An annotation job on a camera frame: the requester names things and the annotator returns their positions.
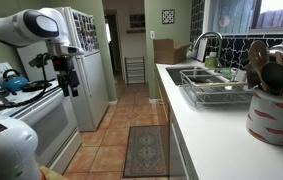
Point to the kitchen sink basin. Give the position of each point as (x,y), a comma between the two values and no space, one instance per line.
(195,74)

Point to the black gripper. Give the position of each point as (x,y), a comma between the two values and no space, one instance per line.
(67,75)

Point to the white light switch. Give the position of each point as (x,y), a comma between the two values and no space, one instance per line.
(152,34)

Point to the slotted wooden spoon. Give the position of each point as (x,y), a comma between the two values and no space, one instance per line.
(258,59)

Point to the green soap bottle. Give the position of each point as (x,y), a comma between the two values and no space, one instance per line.
(210,60)

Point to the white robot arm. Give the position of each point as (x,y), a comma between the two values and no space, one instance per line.
(18,141)

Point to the black wire shelf rack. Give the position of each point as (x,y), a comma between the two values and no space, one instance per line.
(135,70)

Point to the black stove burner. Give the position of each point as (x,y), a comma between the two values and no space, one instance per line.
(36,85)

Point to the black white wall picture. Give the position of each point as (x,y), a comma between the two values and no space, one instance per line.
(168,16)

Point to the patterned floor rug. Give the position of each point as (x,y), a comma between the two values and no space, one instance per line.
(147,152)

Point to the white red utensil crock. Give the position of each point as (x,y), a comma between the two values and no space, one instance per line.
(265,117)

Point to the blue tea kettle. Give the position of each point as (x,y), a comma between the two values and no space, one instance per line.
(13,81)

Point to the framed picture on counter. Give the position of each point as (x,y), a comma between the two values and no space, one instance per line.
(201,49)

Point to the white electric stove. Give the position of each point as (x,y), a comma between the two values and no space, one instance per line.
(52,118)

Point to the wooden shelf with picture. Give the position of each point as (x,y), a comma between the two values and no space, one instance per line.
(136,24)

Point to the black ladle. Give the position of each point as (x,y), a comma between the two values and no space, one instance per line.
(272,75)

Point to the white refrigerator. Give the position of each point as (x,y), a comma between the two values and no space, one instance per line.
(92,101)

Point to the dishwasher under counter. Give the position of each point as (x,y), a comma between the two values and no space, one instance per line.
(180,166)

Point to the wire dish rack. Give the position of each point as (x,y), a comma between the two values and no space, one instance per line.
(225,94)

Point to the chrome sink faucet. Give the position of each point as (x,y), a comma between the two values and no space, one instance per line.
(214,44)

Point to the cardboard box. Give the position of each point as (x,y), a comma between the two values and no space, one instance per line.
(167,51)

